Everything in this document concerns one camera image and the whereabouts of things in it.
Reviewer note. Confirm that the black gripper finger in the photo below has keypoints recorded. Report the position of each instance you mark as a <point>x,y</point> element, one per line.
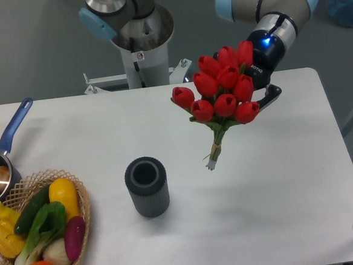
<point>272,92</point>

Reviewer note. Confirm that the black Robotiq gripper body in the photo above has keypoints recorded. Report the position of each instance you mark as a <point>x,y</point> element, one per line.
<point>254,59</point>

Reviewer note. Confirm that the red tulip bouquet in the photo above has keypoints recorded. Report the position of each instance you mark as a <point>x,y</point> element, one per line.
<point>226,93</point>

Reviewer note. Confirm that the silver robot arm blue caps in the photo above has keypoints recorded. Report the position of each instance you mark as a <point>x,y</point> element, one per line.
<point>285,18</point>

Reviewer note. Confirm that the dark grey ribbed vase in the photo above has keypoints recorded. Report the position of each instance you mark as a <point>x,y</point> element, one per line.
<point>146,181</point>

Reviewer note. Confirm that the yellow squash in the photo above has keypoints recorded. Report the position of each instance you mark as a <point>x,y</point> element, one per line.
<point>64,191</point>

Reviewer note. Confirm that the purple eggplant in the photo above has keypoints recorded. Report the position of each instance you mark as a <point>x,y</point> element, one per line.
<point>73,237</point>

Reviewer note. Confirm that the green bok choy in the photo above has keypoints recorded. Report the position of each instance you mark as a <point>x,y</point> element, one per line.
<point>49,223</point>

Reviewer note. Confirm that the beige garlic bulb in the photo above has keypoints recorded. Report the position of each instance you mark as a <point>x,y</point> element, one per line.
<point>55,253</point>

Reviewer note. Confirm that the green cucumber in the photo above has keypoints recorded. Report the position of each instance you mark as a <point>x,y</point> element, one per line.
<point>27,216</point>

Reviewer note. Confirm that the yellow bell pepper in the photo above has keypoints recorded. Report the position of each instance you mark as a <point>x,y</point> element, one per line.
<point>11,244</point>

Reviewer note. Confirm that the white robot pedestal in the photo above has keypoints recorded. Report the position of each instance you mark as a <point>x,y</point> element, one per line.
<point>142,36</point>

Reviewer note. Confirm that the blue handled saucepan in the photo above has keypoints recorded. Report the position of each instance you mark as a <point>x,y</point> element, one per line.
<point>6,142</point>

